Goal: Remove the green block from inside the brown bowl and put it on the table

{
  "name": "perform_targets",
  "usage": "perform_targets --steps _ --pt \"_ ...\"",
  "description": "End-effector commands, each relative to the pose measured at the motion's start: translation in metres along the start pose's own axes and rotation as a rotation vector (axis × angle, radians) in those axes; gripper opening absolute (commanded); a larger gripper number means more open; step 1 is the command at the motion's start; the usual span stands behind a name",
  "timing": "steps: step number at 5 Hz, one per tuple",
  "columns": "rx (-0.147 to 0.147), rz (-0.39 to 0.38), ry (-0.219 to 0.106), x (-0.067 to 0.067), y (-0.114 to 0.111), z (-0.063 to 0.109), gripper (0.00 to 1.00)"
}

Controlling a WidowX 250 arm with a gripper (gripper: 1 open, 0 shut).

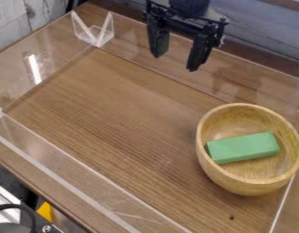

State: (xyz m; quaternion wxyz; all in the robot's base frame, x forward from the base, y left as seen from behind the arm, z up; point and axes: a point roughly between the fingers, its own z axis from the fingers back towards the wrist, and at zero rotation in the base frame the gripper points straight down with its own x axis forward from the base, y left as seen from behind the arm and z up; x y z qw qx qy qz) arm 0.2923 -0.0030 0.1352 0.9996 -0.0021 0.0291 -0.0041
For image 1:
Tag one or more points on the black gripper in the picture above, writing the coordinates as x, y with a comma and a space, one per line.
189, 17

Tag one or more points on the green rectangular block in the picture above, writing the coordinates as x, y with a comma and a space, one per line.
242, 148

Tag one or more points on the brown wooden bowl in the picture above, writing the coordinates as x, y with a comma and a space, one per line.
260, 176

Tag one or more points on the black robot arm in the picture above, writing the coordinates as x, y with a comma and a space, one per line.
189, 17

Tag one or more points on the yellow sticker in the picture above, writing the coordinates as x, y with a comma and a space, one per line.
46, 212

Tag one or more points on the clear acrylic corner bracket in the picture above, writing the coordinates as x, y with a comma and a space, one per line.
95, 35

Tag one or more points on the clear acrylic tray wall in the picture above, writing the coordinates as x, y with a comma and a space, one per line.
98, 130

